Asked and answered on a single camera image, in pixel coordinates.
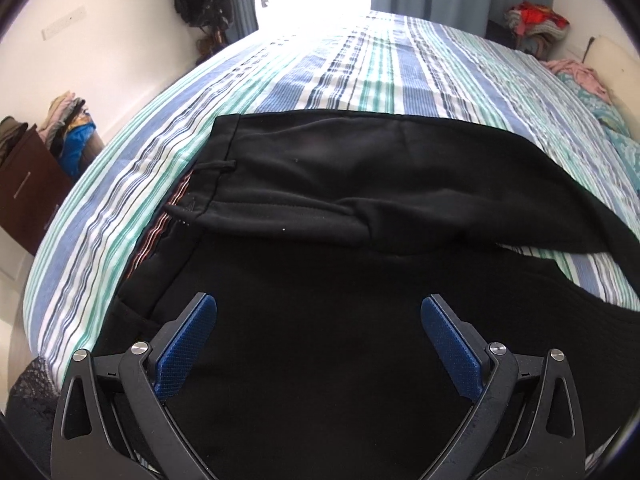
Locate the black pants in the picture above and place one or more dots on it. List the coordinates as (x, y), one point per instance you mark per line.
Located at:
(320, 185)

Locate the teal floral pillow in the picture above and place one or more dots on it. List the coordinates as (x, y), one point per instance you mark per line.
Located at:
(627, 152)
(595, 102)

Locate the bed with striped sheet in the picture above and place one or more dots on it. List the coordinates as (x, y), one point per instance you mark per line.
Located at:
(350, 70)

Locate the dark bags hanging on wall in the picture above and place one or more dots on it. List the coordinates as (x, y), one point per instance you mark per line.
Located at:
(202, 0)

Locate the red and grey blanket pile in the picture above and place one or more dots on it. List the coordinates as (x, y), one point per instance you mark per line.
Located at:
(535, 22)

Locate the olive green garment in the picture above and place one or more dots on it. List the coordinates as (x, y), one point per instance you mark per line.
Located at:
(11, 135)

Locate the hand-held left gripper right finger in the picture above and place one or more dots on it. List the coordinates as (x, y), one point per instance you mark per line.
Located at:
(450, 345)

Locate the cream headboard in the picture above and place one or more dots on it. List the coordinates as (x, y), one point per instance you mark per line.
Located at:
(617, 67)

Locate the pile of colourful clothes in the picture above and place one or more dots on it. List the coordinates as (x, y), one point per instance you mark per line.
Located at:
(72, 135)

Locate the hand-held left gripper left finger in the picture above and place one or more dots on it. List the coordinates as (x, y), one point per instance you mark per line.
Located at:
(186, 344)

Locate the brown drawer cabinet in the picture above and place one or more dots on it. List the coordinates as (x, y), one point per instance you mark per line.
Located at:
(30, 195)

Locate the pink cloth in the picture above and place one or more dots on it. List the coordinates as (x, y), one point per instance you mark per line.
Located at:
(580, 77)

